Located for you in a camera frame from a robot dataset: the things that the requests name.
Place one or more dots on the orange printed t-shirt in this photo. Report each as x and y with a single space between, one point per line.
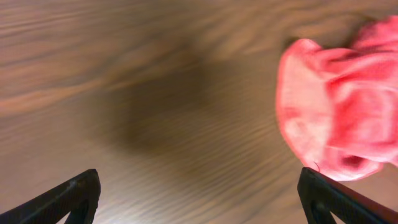
337 108

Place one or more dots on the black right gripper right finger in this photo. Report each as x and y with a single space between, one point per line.
323 198

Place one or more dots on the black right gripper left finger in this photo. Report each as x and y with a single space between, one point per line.
77 199

